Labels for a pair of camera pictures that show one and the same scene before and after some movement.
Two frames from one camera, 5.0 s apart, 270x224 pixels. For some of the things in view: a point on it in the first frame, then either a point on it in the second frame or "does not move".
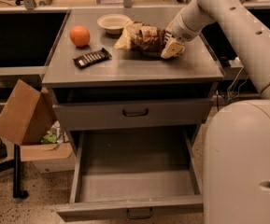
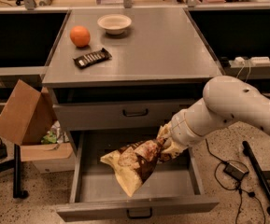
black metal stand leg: [16, 164] does not move
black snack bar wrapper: [92, 58] does not move
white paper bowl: [113, 23] does not move
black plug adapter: [2, 149] does not move
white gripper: [181, 29] -> [179, 129]
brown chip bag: [145, 39] -> [135, 163]
